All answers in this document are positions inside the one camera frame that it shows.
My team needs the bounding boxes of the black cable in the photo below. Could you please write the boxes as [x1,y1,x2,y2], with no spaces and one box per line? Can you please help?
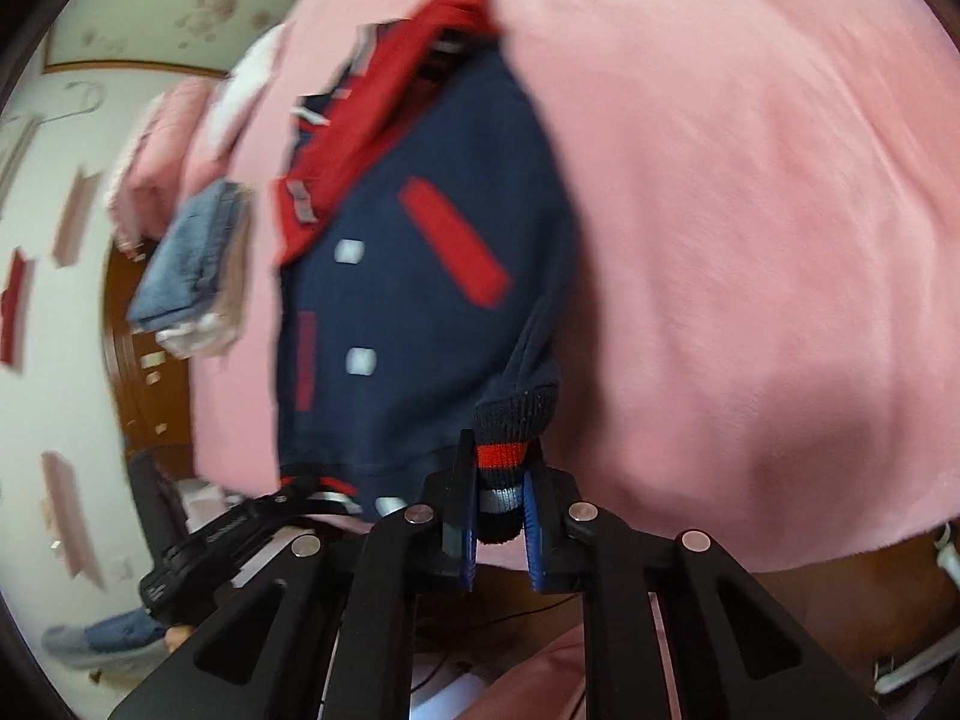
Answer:
[414,592,582,691]

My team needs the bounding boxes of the pink fleece blanket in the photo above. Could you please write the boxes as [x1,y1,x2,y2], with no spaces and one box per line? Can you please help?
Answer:
[187,0,960,580]

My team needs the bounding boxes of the floral framed panel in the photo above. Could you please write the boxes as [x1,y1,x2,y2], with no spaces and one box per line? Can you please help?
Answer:
[43,0,302,77]

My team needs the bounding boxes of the white clothes hanger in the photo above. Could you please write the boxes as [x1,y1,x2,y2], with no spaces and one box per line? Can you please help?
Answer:
[0,81,106,188]

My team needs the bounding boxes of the pink folded cloth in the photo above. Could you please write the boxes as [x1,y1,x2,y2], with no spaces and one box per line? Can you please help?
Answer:
[105,75,226,257]

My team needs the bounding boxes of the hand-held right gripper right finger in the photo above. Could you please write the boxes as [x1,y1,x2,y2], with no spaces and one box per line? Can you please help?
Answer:
[523,441,886,720]

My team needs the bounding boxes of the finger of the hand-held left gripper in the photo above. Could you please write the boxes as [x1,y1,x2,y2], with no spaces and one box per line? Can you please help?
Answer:
[259,484,331,522]

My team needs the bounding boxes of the brown wooden door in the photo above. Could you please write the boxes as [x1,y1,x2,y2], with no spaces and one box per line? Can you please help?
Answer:
[101,238,197,467]

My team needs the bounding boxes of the white plastic pipe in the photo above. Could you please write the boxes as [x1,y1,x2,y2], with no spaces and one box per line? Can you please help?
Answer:
[872,521,960,695]

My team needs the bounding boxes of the red wall hook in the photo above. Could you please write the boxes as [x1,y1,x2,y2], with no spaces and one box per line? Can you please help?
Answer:
[0,247,35,372]

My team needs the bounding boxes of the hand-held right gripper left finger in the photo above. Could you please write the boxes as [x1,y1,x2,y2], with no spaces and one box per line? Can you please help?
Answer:
[109,431,479,720]

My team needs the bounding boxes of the person's left forearm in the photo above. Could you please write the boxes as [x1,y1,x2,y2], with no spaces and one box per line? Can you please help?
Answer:
[41,607,175,674]

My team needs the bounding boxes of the folded white cloth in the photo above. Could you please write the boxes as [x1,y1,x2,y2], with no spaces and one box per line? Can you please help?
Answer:
[154,311,242,361]

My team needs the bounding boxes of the navy and red jacket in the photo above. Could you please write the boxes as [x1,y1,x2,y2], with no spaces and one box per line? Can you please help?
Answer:
[270,0,580,548]

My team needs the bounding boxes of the pink wall hook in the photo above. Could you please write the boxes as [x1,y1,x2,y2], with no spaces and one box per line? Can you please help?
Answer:
[52,169,102,269]
[39,450,106,592]

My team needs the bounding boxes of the folded blue jeans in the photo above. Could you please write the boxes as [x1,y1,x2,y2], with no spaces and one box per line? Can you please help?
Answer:
[127,180,254,337]

